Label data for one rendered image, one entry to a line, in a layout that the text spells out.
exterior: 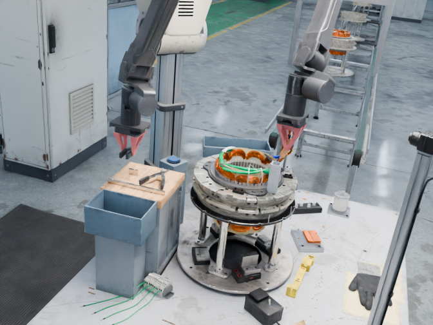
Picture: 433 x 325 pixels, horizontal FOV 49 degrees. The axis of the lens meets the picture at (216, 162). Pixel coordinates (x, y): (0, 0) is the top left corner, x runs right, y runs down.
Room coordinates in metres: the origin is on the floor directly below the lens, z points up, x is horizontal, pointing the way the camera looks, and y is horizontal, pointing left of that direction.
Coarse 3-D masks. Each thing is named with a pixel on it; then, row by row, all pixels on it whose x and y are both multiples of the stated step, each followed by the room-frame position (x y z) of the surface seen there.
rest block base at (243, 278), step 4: (236, 268) 1.22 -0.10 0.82; (232, 272) 1.21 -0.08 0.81; (236, 272) 1.20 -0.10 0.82; (240, 272) 1.21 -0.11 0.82; (236, 276) 1.19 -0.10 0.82; (244, 276) 1.19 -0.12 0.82; (248, 276) 1.19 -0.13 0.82; (252, 276) 1.20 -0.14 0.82; (256, 276) 1.20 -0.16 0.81; (260, 276) 1.21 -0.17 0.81; (236, 280) 1.18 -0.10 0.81; (240, 280) 1.18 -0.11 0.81; (244, 280) 1.19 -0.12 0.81; (248, 280) 1.19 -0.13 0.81; (252, 280) 1.20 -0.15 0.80
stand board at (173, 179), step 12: (132, 168) 1.35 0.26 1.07; (144, 168) 1.36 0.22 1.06; (156, 168) 1.37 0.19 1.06; (120, 180) 1.27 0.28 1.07; (132, 180) 1.28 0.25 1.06; (156, 180) 1.29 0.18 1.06; (168, 180) 1.30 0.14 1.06; (180, 180) 1.32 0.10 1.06; (120, 192) 1.19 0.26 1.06; (132, 192) 1.20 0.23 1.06; (144, 192) 1.21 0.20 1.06; (168, 192) 1.22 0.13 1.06
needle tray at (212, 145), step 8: (208, 136) 1.69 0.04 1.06; (208, 144) 1.69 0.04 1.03; (216, 144) 1.70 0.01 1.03; (224, 144) 1.70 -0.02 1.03; (232, 144) 1.70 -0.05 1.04; (240, 144) 1.70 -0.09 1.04; (248, 144) 1.71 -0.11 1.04; (256, 144) 1.71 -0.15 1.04; (264, 144) 1.71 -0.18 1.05; (208, 152) 1.59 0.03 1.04; (216, 152) 1.59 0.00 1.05; (264, 152) 1.61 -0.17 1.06
